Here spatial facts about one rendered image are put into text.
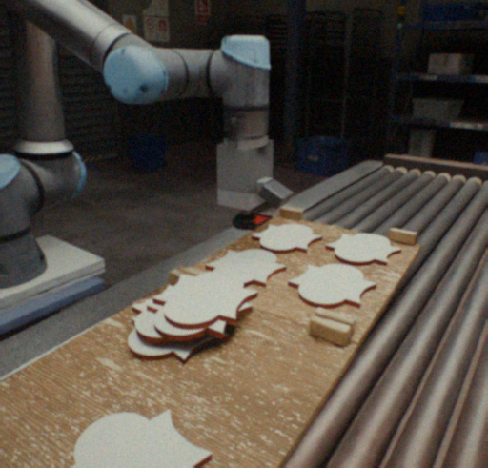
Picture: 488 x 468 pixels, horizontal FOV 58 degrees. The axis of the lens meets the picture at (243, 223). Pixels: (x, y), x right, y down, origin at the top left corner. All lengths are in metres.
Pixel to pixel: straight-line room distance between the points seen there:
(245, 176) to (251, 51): 0.19
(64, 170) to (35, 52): 0.23
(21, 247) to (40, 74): 0.34
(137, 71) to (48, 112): 0.40
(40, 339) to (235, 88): 0.49
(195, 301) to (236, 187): 0.21
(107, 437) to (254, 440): 0.15
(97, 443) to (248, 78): 0.53
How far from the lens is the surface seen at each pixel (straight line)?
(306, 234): 0.99
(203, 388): 0.58
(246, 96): 0.72
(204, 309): 0.62
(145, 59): 0.64
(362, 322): 0.72
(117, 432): 0.53
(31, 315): 0.93
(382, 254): 0.92
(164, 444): 0.51
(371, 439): 0.57
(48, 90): 0.99
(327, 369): 0.62
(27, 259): 0.97
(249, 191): 0.73
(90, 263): 1.01
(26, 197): 0.96
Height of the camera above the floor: 1.32
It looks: 21 degrees down
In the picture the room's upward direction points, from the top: straight up
